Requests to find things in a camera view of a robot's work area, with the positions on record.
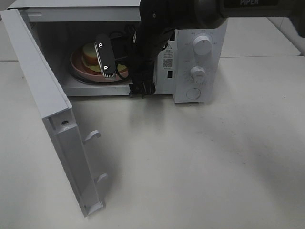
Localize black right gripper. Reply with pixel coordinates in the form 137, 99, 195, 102
111, 26, 174, 99

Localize round white door-release button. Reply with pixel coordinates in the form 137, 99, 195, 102
186, 88, 201, 100

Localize white timer knob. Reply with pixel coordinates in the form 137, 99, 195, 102
190, 66, 206, 84

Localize white bread sandwich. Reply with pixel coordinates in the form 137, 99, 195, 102
81, 42, 127, 73

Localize pink round plate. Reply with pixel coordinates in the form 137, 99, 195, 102
70, 46, 128, 78

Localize white microwave door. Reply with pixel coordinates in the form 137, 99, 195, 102
0, 9, 108, 217

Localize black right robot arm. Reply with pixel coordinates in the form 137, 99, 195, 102
111, 0, 305, 103

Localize glass microwave turntable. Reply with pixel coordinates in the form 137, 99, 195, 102
68, 68, 131, 86

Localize white warning label sticker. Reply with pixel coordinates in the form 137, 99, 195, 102
162, 42, 175, 70

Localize white microwave oven body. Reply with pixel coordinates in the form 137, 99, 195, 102
1, 0, 232, 110

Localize upper white power knob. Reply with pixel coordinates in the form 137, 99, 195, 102
193, 34, 212, 56

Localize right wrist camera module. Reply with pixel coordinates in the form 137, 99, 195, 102
94, 34, 116, 80

